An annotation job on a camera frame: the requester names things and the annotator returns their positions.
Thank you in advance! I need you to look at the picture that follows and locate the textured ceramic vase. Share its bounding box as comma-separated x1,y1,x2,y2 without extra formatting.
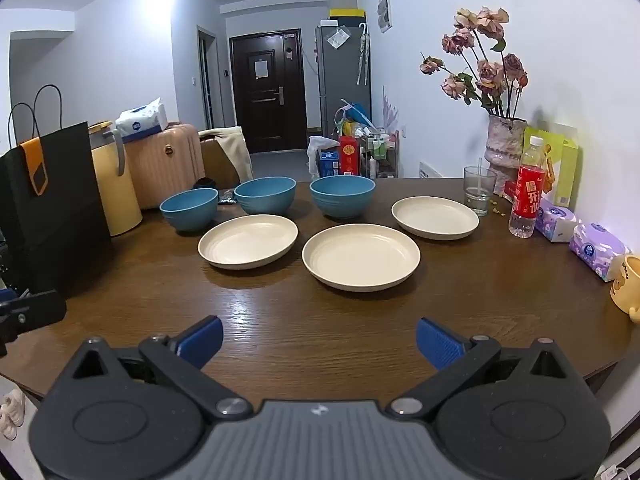
486,114,528,196

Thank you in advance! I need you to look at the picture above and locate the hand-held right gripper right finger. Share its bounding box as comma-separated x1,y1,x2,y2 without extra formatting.
389,317,591,421

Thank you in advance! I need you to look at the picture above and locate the drinking glass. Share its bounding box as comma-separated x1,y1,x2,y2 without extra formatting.
463,166,498,217

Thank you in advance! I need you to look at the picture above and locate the grey refrigerator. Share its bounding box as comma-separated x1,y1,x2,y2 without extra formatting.
315,22,373,138

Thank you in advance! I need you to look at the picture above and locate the white plastic bag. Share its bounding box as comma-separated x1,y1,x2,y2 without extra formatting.
306,135,341,177

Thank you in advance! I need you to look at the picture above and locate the orange bag tag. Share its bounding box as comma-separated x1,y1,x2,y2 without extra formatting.
19,136,49,197

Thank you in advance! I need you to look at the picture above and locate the red gift box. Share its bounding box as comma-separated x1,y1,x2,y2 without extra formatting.
339,135,362,176

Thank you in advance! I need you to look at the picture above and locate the purple tissue pack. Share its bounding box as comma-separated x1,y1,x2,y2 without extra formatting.
534,197,581,243
569,222,632,282

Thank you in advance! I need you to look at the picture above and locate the blue plastic item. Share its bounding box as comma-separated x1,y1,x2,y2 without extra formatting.
334,100,376,137

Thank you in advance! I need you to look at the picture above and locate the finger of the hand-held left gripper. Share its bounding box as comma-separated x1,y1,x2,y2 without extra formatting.
0,289,67,357

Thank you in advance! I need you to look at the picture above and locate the green yellow box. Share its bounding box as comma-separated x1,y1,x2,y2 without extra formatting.
522,126,581,209

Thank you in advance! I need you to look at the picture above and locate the dark entrance door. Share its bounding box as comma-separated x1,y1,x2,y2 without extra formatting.
229,29,306,155

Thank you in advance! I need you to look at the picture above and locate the grey interior door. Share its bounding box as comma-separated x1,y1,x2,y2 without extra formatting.
196,25,218,133

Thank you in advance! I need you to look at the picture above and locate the dried rose bouquet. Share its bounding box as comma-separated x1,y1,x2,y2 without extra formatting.
419,6,529,120

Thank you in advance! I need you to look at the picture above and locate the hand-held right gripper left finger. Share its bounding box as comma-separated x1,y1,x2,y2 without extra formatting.
50,316,253,421

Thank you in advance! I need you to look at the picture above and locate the yellow mug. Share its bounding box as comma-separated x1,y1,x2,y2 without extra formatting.
610,253,640,323

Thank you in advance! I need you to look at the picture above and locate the purple wall decoration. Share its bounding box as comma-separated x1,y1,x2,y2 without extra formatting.
382,85,401,133

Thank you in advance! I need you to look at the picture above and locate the wooden chair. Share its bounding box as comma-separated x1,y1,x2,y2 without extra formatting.
200,137,241,188

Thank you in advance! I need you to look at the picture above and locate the pink suitcase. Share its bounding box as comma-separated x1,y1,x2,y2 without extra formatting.
122,122,207,210

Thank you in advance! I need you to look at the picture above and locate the cream plate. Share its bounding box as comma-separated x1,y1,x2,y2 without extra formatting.
391,196,480,241
301,223,422,293
197,214,299,271

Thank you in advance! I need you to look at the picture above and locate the blue bowl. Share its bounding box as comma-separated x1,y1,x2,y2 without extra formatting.
159,187,220,233
233,176,297,216
309,175,377,220

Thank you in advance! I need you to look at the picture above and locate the beige cloth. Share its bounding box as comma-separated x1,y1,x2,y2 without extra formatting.
198,126,254,184

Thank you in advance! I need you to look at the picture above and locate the blue carton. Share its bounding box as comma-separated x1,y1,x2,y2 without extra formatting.
318,149,341,177

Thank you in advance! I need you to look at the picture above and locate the red label water bottle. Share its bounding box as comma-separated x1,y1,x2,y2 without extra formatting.
508,135,548,239

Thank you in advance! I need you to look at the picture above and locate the hanging umbrella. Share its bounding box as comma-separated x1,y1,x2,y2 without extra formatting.
356,22,372,86

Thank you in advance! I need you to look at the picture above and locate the white blue tissue pack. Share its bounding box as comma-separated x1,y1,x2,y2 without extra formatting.
115,97,169,143

